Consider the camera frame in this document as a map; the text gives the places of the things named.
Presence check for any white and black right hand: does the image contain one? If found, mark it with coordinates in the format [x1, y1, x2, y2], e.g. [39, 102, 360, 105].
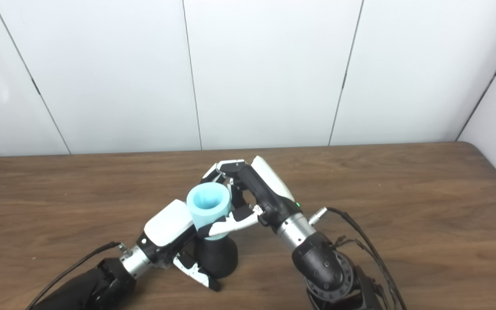
[197, 156, 302, 239]

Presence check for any white and black left hand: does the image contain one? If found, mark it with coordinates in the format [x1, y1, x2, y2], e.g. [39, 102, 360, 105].
[138, 199, 220, 292]

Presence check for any light-blue hose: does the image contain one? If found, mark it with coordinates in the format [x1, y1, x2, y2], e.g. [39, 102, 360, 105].
[186, 182, 232, 240]

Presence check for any black nozzle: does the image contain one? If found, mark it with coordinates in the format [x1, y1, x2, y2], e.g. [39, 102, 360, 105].
[193, 235, 239, 279]

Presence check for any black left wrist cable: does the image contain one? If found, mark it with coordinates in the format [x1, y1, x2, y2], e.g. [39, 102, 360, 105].
[26, 242, 128, 310]

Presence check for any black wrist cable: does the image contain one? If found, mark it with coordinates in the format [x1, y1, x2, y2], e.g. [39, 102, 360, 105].
[26, 242, 128, 310]
[308, 207, 408, 310]

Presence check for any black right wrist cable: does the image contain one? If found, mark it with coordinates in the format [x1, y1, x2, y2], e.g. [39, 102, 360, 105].
[308, 207, 408, 310]

